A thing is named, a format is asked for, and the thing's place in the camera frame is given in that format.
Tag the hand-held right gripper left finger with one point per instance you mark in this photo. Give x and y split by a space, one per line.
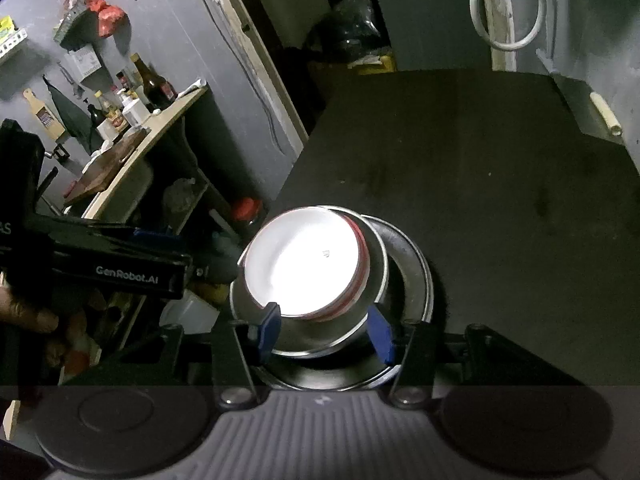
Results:
269 332

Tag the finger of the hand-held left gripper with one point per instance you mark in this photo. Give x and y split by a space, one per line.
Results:
125 242
215 265

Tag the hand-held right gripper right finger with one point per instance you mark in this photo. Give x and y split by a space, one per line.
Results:
381 335

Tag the deep steel bowl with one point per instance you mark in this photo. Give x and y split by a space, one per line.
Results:
310 342

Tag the large steel plate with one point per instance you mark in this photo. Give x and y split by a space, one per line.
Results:
430 285

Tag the person's left hand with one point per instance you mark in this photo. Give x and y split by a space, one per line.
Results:
30 312

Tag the red lid jar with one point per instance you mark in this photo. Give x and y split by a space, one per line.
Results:
247 210

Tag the dark wooden cutting board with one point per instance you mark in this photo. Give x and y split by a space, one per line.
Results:
105 165

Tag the yellow label oil bottle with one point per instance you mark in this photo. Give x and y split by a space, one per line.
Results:
111 114

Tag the small dark bottle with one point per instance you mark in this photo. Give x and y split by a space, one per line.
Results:
95 116

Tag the white pump bottle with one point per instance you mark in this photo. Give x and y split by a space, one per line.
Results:
135 111

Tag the wooden counter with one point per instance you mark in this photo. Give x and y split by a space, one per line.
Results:
167 117

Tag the dark green hanging cloth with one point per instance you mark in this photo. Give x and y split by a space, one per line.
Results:
70 115

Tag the large dark glass bottle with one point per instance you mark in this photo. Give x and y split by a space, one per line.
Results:
152 84

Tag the white paper bag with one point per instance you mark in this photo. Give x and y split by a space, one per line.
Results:
85 62

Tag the red plastic bag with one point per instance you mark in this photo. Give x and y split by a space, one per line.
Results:
107 12

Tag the black plastic bag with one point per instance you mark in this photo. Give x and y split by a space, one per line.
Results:
350 25

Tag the cream rolled sheet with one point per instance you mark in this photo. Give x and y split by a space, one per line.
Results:
606 112

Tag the grey cabinet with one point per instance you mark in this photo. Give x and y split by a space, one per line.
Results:
425 20

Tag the door frame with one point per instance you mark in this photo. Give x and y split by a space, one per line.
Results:
260 60

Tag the white wall shelf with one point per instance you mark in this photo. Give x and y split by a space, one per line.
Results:
10 37

